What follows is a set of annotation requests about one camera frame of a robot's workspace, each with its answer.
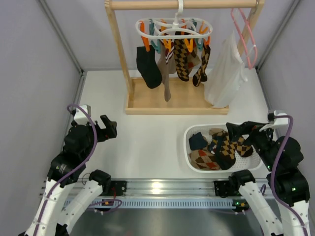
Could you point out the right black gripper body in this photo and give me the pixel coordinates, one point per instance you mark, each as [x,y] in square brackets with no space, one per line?
[252,130]

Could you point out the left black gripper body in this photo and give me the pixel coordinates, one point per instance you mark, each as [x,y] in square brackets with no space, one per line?
[99,129]

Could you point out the brown tan argyle sock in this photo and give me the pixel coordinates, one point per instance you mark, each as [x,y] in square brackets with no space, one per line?
[201,76]

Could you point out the black sock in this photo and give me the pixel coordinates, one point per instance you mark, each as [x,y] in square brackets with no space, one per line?
[147,66]

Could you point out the beige long sock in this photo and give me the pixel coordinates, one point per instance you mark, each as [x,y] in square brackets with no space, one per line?
[166,65]

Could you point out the brown yellow argyle sock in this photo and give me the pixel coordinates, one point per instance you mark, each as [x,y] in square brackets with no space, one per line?
[224,150]
[181,59]

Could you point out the white round clip hanger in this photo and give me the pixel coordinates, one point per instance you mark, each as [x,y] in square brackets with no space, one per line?
[156,32]

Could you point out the striped cuff brown sock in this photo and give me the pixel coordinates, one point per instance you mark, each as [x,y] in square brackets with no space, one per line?
[168,50]

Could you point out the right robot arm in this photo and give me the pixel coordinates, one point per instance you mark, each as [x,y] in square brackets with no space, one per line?
[281,155]

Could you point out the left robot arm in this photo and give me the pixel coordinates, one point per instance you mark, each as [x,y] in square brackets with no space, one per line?
[52,218]

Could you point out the pink plastic hanger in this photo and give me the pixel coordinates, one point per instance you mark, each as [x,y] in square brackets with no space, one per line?
[252,53]

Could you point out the brown yellow argyle sock in basket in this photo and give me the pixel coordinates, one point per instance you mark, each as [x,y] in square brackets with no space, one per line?
[224,150]

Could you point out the white plastic basket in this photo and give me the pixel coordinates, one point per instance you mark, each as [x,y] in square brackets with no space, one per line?
[251,163]

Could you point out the navy sock in basket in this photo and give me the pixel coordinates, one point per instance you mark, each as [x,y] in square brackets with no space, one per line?
[197,141]

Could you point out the orange beige argyle sock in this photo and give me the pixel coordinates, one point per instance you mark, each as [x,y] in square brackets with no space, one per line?
[203,160]

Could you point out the white plastic bag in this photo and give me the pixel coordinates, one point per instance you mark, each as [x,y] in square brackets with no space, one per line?
[227,76]

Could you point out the wooden clothes rack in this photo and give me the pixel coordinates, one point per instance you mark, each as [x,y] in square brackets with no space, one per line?
[186,99]

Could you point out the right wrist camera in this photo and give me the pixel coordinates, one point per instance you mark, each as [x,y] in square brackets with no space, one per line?
[277,119]

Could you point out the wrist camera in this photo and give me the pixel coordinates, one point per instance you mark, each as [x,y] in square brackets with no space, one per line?
[82,114]
[277,119]

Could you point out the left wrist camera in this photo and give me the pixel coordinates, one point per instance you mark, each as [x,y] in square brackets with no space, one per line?
[82,114]

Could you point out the aluminium mounting rail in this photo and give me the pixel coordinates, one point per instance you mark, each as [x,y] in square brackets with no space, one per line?
[168,193]

